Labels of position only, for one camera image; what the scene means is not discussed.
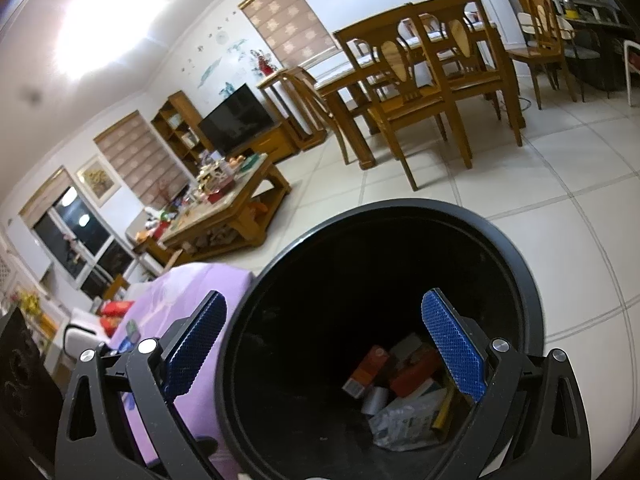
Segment black television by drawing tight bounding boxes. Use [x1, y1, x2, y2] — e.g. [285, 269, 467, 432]
[197, 84, 276, 157]

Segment dark cluttered side table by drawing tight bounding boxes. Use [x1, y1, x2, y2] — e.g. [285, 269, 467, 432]
[545, 0, 636, 98]

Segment orange carton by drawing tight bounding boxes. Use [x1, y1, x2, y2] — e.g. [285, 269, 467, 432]
[341, 344, 392, 400]

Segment white backed chair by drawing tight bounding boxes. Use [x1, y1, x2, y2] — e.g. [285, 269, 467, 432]
[517, 12, 601, 103]

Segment white wall boiler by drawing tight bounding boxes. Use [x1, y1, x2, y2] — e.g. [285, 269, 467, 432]
[7, 220, 53, 286]

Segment white carton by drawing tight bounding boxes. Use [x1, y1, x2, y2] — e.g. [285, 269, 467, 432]
[390, 332, 423, 361]

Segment tall wooden pedestal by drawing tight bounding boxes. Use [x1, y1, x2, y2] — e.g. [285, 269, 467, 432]
[257, 67, 328, 153]

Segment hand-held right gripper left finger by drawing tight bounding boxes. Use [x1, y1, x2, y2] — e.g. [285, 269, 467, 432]
[54, 290, 228, 480]

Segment dark window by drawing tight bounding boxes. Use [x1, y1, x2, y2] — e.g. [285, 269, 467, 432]
[32, 185, 136, 301]

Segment wooden bookshelf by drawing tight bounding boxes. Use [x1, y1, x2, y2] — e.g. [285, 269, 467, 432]
[150, 91, 216, 176]

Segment black round bin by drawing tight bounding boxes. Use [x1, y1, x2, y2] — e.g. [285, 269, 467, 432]
[215, 198, 546, 480]

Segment white paper cup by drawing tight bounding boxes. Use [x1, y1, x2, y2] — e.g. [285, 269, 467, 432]
[361, 387, 390, 416]

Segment wooden coffee table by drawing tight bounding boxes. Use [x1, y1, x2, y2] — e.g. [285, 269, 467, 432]
[160, 152, 293, 263]

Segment yellow flowers in orange vase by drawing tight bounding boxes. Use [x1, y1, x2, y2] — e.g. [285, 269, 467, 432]
[15, 292, 43, 318]

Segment wooden television stand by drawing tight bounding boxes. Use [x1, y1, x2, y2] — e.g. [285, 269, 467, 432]
[240, 120, 301, 163]

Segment short window blind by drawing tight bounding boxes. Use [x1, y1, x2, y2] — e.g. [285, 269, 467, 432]
[19, 167, 76, 228]

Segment framed sunflower painting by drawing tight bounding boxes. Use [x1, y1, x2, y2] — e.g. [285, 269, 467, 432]
[76, 155, 122, 207]

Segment pink patterned roller blind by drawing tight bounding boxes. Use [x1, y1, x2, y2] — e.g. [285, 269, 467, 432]
[239, 0, 341, 68]

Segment white printed plastic packet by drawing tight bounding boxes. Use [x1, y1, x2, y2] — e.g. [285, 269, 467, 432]
[370, 390, 451, 450]

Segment white lattice cabinet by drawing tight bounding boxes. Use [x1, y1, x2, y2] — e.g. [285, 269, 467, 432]
[0, 252, 16, 301]

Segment wooden dining chair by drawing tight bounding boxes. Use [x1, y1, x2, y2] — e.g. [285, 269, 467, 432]
[507, 0, 576, 111]
[332, 2, 473, 192]
[280, 67, 351, 166]
[410, 0, 523, 148]

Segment purple blanket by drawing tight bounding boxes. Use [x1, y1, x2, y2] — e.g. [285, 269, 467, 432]
[107, 262, 256, 466]

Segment wooden dining table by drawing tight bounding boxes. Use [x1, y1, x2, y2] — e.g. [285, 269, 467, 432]
[317, 20, 526, 171]

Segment large round ceiling lamp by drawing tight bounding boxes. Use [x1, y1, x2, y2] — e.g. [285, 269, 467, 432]
[55, 0, 171, 81]

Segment pile of soft toys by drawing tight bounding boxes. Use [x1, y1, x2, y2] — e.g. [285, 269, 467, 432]
[137, 205, 176, 241]

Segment wooden armchair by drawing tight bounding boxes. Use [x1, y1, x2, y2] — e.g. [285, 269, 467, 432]
[125, 207, 171, 261]

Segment red vase with flowers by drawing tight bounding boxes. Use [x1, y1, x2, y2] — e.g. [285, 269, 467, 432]
[250, 49, 276, 77]

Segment wooden model decoration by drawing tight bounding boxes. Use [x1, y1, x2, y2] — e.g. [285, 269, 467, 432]
[195, 157, 236, 196]

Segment striped roller blind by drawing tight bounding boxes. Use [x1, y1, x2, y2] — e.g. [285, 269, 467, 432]
[94, 112, 193, 208]

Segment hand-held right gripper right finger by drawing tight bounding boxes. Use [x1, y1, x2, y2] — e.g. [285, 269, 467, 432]
[421, 288, 593, 480]

